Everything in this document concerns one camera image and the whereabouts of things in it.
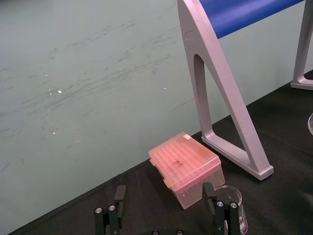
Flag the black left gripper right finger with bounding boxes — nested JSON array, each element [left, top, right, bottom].
[[202, 182, 239, 235]]

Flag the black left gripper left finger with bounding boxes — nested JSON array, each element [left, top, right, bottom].
[[94, 185, 127, 235]]

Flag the clear glass beaker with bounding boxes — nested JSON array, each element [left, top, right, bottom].
[[213, 185, 249, 235]]

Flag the black table cloth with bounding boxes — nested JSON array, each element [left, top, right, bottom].
[[0, 69, 313, 235]]

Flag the pink pipette tip box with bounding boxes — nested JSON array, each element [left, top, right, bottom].
[[148, 132, 226, 210]]

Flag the grey stand with blue roll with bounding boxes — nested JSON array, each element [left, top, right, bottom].
[[177, 0, 313, 181]]

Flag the pale wall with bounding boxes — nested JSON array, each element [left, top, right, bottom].
[[0, 0, 313, 233]]

